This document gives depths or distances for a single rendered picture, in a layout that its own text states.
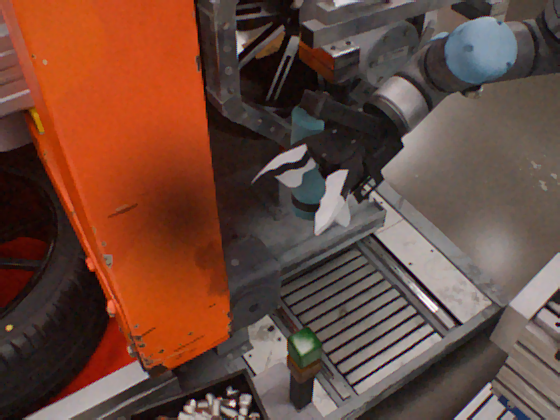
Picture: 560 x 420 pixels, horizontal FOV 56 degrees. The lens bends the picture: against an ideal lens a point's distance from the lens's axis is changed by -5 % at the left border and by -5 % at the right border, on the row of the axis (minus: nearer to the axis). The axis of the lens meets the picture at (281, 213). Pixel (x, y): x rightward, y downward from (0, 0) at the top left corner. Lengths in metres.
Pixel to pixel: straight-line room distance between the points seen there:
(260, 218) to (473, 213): 0.79
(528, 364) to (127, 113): 0.60
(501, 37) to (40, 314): 0.89
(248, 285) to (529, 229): 1.11
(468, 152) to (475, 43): 1.54
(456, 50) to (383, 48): 0.30
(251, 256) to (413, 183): 0.94
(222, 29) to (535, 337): 0.66
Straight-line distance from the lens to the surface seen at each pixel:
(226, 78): 0.99
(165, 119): 0.59
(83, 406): 1.11
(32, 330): 1.09
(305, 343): 0.80
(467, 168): 2.13
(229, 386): 0.90
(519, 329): 0.77
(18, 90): 1.13
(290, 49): 1.19
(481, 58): 0.68
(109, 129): 0.57
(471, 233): 1.90
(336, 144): 0.73
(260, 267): 1.20
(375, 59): 0.98
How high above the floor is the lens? 1.35
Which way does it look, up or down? 47 degrees down
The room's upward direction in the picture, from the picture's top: straight up
